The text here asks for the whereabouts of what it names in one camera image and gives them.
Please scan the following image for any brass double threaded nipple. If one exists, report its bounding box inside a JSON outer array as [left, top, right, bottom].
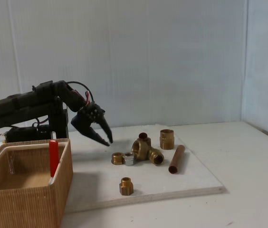
[[147, 147, 165, 166]]

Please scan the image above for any wrist servo wire bundle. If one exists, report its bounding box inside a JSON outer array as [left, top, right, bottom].
[[72, 89, 91, 107]]

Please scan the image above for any black camera cable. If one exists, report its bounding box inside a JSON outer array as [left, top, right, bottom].
[[67, 81, 96, 105]]

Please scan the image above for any copper pipe piece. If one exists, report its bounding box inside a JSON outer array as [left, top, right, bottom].
[[168, 145, 186, 174]]

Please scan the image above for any brass hex nut fitting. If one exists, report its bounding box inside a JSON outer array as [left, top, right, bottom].
[[111, 152, 124, 166]]

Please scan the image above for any white plywood board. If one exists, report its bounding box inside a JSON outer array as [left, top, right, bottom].
[[62, 124, 227, 214]]

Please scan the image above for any short brass threaded sleeve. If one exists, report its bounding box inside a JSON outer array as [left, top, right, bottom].
[[160, 129, 174, 151]]

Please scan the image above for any brown corrugated box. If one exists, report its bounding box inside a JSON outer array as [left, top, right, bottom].
[[0, 138, 74, 228]]

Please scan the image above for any brass ball valve red handle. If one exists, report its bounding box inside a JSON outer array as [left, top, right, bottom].
[[48, 139, 59, 185]]

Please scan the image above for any small brass hex nipple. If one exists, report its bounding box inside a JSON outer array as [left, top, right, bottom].
[[119, 177, 134, 196]]

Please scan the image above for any steel hex nut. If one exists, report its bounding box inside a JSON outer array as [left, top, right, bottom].
[[122, 152, 135, 166]]

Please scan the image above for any large brass fitting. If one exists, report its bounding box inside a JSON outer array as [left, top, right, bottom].
[[131, 132, 153, 161]]

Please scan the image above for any red shoulder servo wire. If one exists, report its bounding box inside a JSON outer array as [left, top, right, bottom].
[[32, 115, 49, 127]]

